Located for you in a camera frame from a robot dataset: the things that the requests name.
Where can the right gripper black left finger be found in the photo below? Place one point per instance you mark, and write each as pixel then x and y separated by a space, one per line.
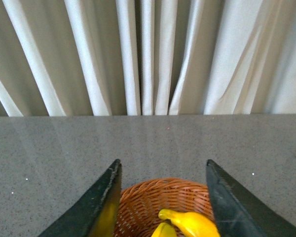
pixel 79 220

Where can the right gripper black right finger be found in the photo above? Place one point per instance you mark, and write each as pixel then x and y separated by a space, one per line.
pixel 238 212

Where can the yellow banana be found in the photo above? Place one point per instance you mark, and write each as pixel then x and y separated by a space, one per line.
pixel 164 230
pixel 191 224
pixel 104 226

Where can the yellow banana in basket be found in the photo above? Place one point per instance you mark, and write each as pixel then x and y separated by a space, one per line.
pixel 191 224

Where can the right brown wicker basket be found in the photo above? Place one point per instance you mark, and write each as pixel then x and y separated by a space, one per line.
pixel 140 204

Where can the white pleated curtain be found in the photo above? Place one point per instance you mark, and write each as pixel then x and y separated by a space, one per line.
pixel 147 57

